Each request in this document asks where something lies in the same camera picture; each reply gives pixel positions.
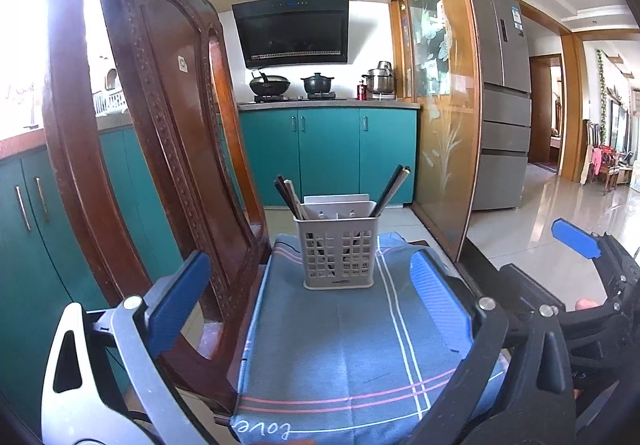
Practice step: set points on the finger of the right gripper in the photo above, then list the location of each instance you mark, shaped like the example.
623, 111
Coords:
522, 294
605, 252

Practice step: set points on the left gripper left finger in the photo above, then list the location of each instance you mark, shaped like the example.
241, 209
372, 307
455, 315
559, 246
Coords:
102, 384

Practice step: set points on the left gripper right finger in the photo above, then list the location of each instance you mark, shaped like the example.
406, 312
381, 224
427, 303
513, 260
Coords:
513, 384

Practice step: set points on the reddish brown chopstick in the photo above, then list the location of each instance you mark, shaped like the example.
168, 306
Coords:
403, 176

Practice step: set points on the light wooden chopstick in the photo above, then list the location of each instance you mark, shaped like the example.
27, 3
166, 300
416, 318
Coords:
300, 211

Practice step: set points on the black carbon chopstick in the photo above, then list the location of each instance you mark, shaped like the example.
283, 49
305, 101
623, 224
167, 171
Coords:
283, 192

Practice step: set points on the black thin chopstick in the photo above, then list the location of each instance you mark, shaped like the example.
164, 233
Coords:
386, 190

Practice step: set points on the dark brown chopstick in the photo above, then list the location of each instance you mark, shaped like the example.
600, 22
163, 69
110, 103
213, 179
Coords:
290, 191

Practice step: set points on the teal lower kitchen cabinets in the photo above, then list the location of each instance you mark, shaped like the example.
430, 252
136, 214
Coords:
43, 267

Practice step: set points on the person's right hand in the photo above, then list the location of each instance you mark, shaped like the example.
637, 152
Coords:
585, 303

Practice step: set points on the silver refrigerator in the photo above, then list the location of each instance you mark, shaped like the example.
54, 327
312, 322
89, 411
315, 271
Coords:
506, 108

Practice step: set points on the grey plastic utensil basket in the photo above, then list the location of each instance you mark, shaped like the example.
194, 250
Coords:
338, 241

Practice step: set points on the blue striped cloth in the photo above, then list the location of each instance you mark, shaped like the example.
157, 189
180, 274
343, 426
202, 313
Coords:
353, 366

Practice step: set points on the carved wooden chair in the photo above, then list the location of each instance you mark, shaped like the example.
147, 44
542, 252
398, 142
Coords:
173, 66

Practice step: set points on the steel pressure cooker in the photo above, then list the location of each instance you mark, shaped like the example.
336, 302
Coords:
380, 80

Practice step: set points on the wooden glass partition panel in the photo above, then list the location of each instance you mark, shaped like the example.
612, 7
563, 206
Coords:
441, 66

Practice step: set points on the red bottle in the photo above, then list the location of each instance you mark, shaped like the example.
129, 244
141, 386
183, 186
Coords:
362, 91

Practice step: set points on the black cooking pot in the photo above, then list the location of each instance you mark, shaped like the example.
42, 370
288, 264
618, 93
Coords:
317, 84

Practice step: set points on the black wok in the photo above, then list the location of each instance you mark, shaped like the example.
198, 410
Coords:
263, 85

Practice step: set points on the black range hood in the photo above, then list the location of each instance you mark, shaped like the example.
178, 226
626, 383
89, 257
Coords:
292, 32

